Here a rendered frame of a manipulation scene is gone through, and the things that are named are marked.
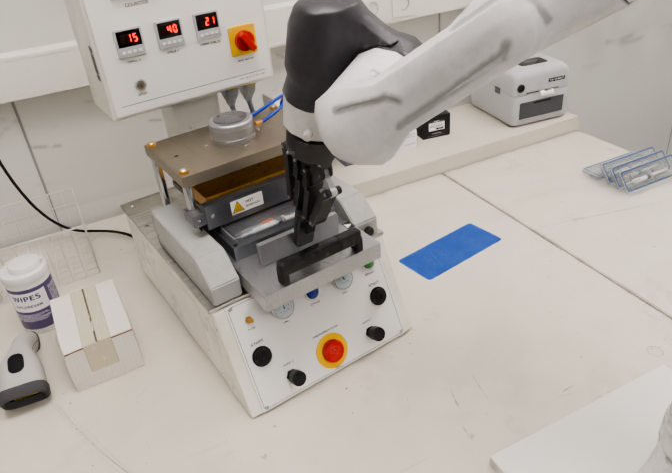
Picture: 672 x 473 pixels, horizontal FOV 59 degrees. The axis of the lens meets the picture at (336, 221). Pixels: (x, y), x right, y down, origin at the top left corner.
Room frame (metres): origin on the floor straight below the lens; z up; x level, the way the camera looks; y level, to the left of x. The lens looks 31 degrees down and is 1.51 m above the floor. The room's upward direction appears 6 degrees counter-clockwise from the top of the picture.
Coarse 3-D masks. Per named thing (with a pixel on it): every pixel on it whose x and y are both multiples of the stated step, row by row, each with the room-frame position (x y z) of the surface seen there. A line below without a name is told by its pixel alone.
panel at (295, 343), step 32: (320, 288) 0.82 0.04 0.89; (352, 288) 0.84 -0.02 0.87; (384, 288) 0.86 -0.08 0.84; (256, 320) 0.75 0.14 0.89; (288, 320) 0.77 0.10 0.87; (320, 320) 0.79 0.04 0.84; (352, 320) 0.81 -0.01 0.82; (384, 320) 0.83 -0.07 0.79; (288, 352) 0.74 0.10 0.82; (320, 352) 0.76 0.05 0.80; (352, 352) 0.78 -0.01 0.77; (256, 384) 0.70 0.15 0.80; (288, 384) 0.72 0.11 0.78
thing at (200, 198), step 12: (252, 168) 0.97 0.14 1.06; (264, 168) 0.96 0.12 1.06; (276, 168) 0.96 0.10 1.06; (216, 180) 0.93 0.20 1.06; (228, 180) 0.93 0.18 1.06; (240, 180) 0.92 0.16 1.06; (252, 180) 0.92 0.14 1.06; (204, 192) 0.89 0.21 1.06; (216, 192) 0.89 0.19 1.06; (228, 192) 0.89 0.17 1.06
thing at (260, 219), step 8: (288, 200) 0.93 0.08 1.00; (272, 208) 0.91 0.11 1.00; (280, 208) 0.91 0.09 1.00; (288, 208) 0.90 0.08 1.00; (248, 216) 0.89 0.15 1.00; (256, 216) 0.89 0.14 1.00; (264, 216) 0.88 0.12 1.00; (272, 216) 0.88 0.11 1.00; (280, 216) 0.88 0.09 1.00; (288, 216) 0.88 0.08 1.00; (232, 224) 0.87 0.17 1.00; (240, 224) 0.87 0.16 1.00; (248, 224) 0.86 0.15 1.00; (256, 224) 0.86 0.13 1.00; (264, 224) 0.86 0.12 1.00; (232, 232) 0.84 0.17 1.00; (240, 232) 0.84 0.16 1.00; (248, 232) 0.84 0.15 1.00
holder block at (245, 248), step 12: (204, 228) 0.91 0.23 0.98; (216, 228) 0.88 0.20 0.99; (276, 228) 0.86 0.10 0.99; (288, 228) 0.86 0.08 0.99; (216, 240) 0.87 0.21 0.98; (228, 240) 0.83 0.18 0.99; (252, 240) 0.83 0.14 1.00; (228, 252) 0.83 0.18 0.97; (240, 252) 0.81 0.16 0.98; (252, 252) 0.82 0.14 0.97
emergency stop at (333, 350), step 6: (330, 342) 0.77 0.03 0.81; (336, 342) 0.77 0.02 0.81; (324, 348) 0.76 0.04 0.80; (330, 348) 0.76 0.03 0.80; (336, 348) 0.77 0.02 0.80; (342, 348) 0.77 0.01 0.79; (324, 354) 0.76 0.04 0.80; (330, 354) 0.76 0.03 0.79; (336, 354) 0.76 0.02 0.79; (342, 354) 0.77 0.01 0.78; (330, 360) 0.75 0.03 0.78; (336, 360) 0.76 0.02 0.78
